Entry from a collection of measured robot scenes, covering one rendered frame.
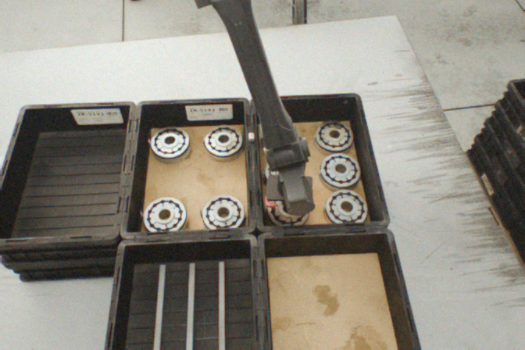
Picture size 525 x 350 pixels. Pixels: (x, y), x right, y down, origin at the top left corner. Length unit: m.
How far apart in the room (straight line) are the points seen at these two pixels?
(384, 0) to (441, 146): 1.79
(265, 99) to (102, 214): 0.58
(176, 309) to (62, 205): 0.40
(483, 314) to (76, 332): 0.98
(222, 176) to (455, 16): 2.26
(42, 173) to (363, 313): 0.87
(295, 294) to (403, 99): 0.81
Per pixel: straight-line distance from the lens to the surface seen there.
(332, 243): 1.12
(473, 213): 1.48
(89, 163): 1.36
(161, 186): 1.27
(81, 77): 1.77
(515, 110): 2.02
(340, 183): 1.23
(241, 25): 0.78
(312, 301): 1.13
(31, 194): 1.36
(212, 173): 1.27
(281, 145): 0.92
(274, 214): 1.17
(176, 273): 1.16
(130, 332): 1.14
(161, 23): 3.02
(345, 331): 1.12
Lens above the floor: 1.89
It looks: 54 degrees down
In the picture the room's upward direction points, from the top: straight up
